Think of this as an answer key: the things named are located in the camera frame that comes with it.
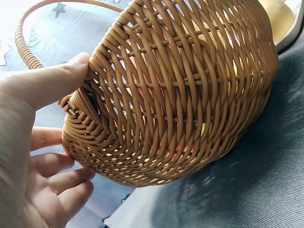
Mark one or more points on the person's left hand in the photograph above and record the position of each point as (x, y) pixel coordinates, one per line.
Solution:
(19, 147)

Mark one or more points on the beige plate with white rim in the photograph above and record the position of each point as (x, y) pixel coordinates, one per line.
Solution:
(278, 21)

